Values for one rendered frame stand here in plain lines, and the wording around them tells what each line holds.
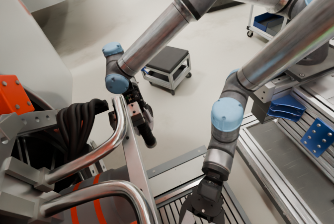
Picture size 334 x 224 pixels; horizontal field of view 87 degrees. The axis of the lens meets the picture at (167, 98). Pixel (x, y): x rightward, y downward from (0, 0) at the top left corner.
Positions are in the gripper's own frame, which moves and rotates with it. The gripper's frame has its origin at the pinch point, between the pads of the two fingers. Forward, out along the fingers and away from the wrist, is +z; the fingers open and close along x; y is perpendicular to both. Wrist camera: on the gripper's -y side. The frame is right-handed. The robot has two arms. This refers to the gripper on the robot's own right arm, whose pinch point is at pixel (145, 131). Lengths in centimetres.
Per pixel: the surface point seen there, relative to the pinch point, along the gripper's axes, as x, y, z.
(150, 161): -11, -83, -33
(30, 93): -30.1, 15.6, -21.7
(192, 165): 16, -75, -12
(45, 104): -30.1, 8.3, -23.1
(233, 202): 28, -76, 18
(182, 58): 51, -51, -99
